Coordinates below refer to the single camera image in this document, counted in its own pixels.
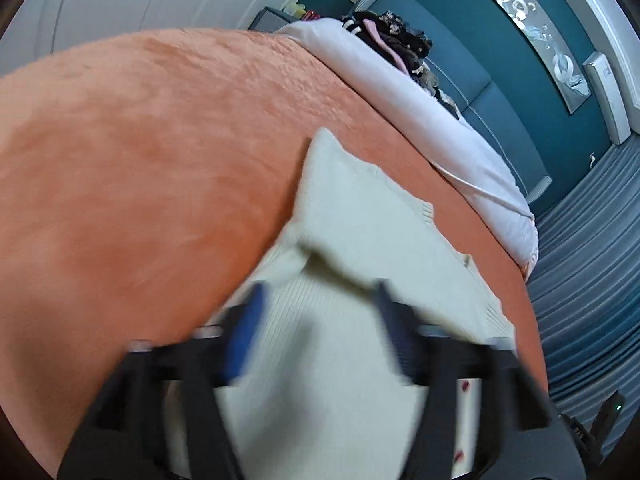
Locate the pale pink duvet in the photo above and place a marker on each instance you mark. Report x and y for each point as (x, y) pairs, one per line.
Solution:
(425, 110)

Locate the white framed canvas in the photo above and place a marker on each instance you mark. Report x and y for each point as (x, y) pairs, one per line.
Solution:
(607, 95)

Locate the small yellow object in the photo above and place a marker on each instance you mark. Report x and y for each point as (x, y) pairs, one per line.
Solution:
(295, 8)

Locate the grey-blue curtain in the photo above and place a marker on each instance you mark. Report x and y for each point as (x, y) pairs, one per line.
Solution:
(590, 260)

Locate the long silver wall art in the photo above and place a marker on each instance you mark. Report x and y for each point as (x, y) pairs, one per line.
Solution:
(530, 15)

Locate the orange plush blanket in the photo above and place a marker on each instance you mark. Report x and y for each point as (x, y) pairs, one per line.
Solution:
(125, 185)

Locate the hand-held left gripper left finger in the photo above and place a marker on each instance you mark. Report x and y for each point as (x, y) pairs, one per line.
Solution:
(245, 340)

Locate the blue upholstered headboard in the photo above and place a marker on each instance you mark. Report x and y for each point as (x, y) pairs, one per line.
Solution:
(500, 125)

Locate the grey nightstand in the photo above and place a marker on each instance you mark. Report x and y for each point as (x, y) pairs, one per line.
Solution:
(267, 20)

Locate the cream knit sweater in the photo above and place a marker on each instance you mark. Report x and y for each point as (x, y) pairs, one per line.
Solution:
(350, 220)

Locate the pile of dark clothes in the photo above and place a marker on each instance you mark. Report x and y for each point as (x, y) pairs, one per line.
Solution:
(400, 45)

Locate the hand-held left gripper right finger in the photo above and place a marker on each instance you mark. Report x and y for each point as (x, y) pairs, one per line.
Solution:
(395, 330)

